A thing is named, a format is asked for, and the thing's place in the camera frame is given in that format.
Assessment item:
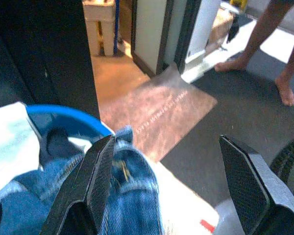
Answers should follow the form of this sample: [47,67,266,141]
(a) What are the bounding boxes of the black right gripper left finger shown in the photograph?
[39,134,117,235]

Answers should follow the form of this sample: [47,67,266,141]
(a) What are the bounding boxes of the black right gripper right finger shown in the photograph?
[218,134,294,235]

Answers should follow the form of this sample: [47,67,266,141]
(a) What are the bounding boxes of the blue denim jeans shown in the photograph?
[0,125,165,235]

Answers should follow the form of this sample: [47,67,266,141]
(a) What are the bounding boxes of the black ribbed round object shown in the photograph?
[269,136,294,194]

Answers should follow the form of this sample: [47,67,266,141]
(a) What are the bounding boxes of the blue plastic laundry basket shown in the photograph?
[25,104,116,157]

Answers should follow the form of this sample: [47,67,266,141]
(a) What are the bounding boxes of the white cloth garment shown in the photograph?
[0,101,44,200]

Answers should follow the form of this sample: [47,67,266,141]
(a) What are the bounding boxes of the brown printed doormat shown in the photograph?
[99,62,218,163]

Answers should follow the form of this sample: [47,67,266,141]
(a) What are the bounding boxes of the person's bare legs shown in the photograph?
[214,0,294,107]

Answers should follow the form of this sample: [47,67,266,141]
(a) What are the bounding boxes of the dark cabinet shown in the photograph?
[0,0,100,120]

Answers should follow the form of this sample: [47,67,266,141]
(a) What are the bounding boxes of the blue broom stick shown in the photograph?
[113,0,121,54]

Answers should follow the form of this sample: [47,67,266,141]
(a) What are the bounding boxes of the white door frame post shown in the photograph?
[131,0,177,78]

